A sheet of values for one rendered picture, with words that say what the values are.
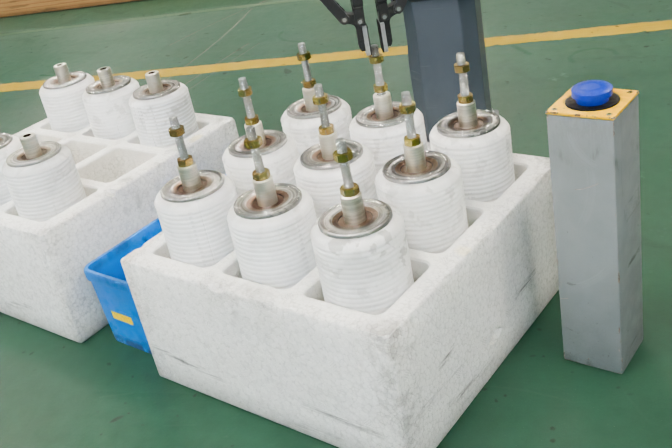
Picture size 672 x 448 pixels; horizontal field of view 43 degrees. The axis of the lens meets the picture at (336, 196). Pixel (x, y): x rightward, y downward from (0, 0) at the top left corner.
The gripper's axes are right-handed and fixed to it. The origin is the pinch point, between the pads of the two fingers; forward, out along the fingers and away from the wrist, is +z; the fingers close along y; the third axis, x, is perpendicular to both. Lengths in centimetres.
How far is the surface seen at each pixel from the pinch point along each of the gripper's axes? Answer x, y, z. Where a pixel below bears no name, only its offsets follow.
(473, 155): -12.6, 8.0, 12.2
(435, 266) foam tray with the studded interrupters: -26.0, 0.2, 17.4
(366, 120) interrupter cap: -1.1, -2.8, 10.0
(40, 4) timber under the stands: 232, -103, 33
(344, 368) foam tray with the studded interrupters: -32.3, -11.1, 23.0
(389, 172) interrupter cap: -17.0, -2.2, 10.0
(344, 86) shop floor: 84, -1, 36
